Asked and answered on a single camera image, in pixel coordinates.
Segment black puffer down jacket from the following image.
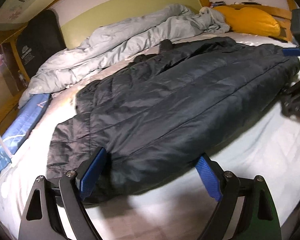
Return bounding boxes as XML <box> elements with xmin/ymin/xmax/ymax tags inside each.
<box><xmin>46</xmin><ymin>37</ymin><xmax>300</xmax><ymax>203</ymax></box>

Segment grey printed bed sheet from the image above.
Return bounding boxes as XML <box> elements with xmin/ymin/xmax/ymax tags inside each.
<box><xmin>0</xmin><ymin>31</ymin><xmax>300</xmax><ymax>240</ymax></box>

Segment yellow pillow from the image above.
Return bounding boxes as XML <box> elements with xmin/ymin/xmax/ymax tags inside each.
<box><xmin>213</xmin><ymin>6</ymin><xmax>281</xmax><ymax>37</ymax></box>

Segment blue pillow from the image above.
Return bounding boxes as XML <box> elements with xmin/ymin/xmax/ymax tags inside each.
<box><xmin>0</xmin><ymin>94</ymin><xmax>51</xmax><ymax>172</ymax></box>

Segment light blue rumpled duvet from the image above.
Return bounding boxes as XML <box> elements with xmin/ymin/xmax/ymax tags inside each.
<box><xmin>19</xmin><ymin>4</ymin><xmax>230</xmax><ymax>108</ymax></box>

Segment black hanging garment with print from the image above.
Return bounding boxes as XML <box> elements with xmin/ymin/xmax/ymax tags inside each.
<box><xmin>16</xmin><ymin>10</ymin><xmax>66</xmax><ymax>78</ymax></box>

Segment wooden bunk bed frame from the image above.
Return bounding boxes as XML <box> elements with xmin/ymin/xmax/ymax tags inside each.
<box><xmin>0</xmin><ymin>0</ymin><xmax>300</xmax><ymax>198</ymax></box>

